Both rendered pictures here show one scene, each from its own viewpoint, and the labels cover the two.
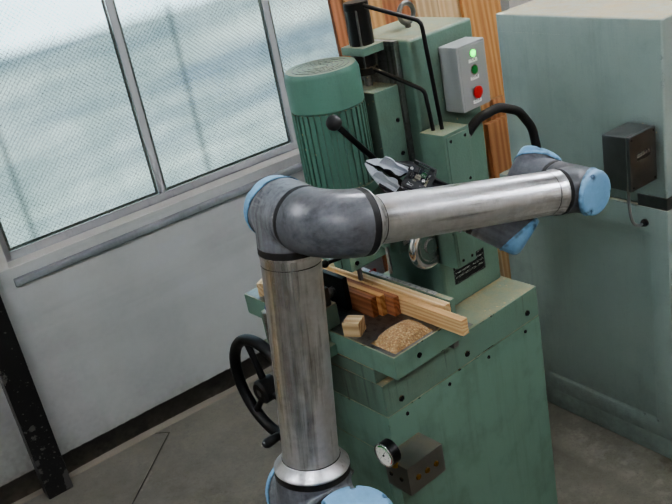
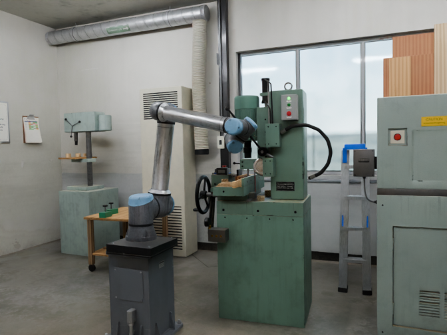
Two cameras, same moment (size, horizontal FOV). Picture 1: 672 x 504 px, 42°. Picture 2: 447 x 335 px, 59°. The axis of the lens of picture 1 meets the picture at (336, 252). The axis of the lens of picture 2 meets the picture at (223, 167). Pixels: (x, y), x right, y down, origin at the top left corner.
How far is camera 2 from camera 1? 2.35 m
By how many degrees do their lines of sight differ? 56
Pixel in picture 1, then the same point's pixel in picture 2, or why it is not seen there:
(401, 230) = (165, 115)
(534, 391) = (295, 251)
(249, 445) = not seen: hidden behind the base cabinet
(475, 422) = (257, 242)
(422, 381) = (234, 209)
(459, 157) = (271, 133)
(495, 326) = (275, 208)
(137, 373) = not seen: hidden behind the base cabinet
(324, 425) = (157, 176)
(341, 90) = (241, 102)
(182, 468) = not seen: hidden behind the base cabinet
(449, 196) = (183, 111)
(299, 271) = (159, 126)
